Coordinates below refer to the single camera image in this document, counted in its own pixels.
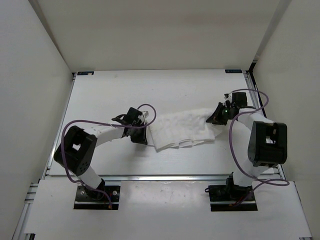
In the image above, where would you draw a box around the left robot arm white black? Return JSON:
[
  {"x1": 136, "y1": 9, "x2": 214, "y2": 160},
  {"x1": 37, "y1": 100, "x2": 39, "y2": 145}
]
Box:
[{"x1": 53, "y1": 119, "x2": 148, "y2": 201}]

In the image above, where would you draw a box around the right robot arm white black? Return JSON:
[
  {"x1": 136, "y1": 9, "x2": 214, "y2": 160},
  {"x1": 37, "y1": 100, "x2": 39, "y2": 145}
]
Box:
[{"x1": 205, "y1": 100, "x2": 288, "y2": 202}]

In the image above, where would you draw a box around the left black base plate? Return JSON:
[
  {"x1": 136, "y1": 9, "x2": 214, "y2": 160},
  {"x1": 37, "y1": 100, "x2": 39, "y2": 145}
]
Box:
[{"x1": 73, "y1": 185, "x2": 121, "y2": 211}]

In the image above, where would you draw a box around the purple cable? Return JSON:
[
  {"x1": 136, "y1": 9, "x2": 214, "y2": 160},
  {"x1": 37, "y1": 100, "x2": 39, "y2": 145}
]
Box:
[
  {"x1": 224, "y1": 88, "x2": 291, "y2": 208},
  {"x1": 61, "y1": 103, "x2": 157, "y2": 210}
]

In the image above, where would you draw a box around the right blue label sticker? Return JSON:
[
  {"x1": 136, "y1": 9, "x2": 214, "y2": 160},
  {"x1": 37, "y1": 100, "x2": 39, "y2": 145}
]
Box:
[{"x1": 225, "y1": 69, "x2": 243, "y2": 74}]

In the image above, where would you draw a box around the left blue label sticker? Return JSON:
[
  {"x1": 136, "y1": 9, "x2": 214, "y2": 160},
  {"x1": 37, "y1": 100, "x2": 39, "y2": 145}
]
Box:
[{"x1": 76, "y1": 71, "x2": 95, "y2": 76}]

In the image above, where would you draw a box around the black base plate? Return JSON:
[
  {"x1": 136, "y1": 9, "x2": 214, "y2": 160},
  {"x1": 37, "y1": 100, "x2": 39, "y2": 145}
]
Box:
[
  {"x1": 204, "y1": 185, "x2": 258, "y2": 212},
  {"x1": 73, "y1": 185, "x2": 121, "y2": 211}
]

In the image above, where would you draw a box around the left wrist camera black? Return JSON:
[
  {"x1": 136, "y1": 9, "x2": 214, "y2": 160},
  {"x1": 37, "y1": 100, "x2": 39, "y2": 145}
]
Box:
[{"x1": 123, "y1": 107, "x2": 142, "y2": 125}]

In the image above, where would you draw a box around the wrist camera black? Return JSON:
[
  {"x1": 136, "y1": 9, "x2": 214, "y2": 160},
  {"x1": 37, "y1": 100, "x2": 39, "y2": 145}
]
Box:
[
  {"x1": 231, "y1": 92, "x2": 248, "y2": 109},
  {"x1": 123, "y1": 107, "x2": 142, "y2": 125}
]

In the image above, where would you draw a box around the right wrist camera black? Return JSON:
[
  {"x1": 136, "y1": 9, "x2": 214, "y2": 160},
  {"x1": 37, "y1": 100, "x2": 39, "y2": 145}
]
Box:
[{"x1": 231, "y1": 92, "x2": 248, "y2": 109}]

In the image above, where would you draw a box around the white pleated skirt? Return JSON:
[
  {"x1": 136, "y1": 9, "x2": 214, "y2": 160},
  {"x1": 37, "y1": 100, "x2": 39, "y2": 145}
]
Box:
[{"x1": 146, "y1": 108, "x2": 226, "y2": 152}]

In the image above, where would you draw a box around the blue label sticker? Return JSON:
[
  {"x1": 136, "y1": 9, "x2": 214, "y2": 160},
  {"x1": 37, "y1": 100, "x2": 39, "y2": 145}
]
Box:
[
  {"x1": 225, "y1": 69, "x2": 243, "y2": 74},
  {"x1": 76, "y1": 71, "x2": 95, "y2": 76}
]

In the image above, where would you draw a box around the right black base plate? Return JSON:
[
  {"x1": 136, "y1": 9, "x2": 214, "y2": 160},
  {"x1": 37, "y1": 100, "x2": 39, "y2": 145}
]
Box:
[{"x1": 204, "y1": 185, "x2": 258, "y2": 212}]

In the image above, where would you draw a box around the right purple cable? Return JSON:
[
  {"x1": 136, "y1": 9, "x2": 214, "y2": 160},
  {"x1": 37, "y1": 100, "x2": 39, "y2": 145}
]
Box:
[{"x1": 224, "y1": 88, "x2": 291, "y2": 208}]

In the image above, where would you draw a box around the aluminium frame rail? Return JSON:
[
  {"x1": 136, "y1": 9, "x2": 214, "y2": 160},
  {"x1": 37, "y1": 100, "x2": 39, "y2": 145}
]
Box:
[{"x1": 243, "y1": 71, "x2": 287, "y2": 181}]

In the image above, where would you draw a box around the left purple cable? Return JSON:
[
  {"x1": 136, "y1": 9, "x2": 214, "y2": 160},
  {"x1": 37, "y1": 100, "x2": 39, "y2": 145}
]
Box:
[{"x1": 61, "y1": 103, "x2": 157, "y2": 210}]

